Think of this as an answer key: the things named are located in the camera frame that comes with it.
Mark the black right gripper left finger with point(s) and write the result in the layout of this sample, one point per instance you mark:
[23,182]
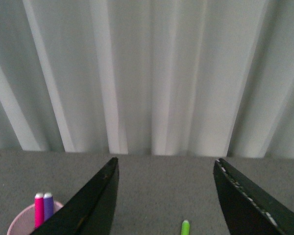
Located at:
[91,210]

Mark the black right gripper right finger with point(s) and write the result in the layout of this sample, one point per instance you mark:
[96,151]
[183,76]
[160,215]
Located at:
[246,207]

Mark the purple highlighter pen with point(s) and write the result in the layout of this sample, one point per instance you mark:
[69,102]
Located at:
[48,205]

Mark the pink highlighter pen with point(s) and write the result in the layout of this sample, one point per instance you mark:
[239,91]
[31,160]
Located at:
[39,209]

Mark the pink mesh pen cup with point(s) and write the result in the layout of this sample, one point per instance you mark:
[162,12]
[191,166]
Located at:
[24,223]

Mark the green highlighter pen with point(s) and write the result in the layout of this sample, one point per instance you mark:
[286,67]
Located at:
[185,227]

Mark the white pleated curtain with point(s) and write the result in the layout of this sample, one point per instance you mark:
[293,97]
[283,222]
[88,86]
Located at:
[163,77]

